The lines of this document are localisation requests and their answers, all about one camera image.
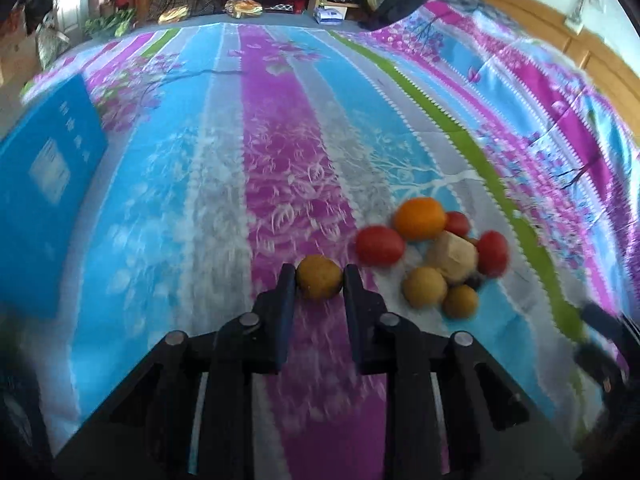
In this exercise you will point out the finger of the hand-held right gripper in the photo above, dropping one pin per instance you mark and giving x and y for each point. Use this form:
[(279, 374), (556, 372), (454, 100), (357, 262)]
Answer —
[(600, 320), (595, 360)]

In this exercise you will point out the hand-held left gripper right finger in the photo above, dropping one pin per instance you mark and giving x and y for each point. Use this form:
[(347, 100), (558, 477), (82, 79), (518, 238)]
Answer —
[(352, 310)]

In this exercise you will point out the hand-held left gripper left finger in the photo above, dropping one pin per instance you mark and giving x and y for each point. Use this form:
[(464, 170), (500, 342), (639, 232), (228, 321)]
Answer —
[(287, 310)]

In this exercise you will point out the yellow round fruit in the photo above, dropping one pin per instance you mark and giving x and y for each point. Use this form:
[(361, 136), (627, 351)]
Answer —
[(320, 277), (460, 302), (424, 287)]

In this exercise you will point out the orange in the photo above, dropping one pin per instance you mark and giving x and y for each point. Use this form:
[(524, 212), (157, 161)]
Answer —
[(419, 219)]

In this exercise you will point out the beige peeled fruit chunk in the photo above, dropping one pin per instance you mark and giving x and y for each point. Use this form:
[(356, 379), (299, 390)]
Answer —
[(452, 257)]

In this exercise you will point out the dark grape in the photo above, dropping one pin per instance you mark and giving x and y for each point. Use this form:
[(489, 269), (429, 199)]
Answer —
[(475, 281)]

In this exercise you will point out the small red tomato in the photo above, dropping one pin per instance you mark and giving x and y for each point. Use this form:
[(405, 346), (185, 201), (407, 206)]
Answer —
[(459, 224)]

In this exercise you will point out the wooden headboard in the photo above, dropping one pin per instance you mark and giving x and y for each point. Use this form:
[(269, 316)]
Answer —
[(590, 50)]

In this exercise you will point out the white and blue small box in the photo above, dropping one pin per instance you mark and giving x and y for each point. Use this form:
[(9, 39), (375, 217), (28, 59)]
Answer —
[(330, 15)]

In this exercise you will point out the yellow snack packet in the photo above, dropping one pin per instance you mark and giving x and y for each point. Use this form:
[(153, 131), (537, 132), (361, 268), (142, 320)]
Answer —
[(174, 14), (243, 8)]

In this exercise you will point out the green plastic bag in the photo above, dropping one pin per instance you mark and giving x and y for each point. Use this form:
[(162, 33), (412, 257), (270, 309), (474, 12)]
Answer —
[(110, 22)]

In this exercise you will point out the wall outlet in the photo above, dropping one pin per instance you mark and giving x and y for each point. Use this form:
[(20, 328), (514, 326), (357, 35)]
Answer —
[(573, 26)]

